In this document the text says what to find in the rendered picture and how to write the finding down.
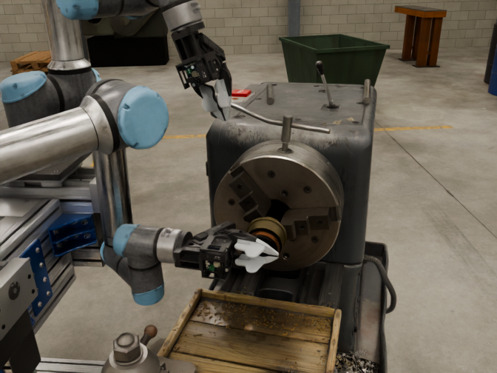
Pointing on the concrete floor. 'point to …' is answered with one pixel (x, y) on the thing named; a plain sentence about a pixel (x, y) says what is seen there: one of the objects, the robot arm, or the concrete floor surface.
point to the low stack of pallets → (32, 62)
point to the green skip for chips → (333, 58)
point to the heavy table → (421, 34)
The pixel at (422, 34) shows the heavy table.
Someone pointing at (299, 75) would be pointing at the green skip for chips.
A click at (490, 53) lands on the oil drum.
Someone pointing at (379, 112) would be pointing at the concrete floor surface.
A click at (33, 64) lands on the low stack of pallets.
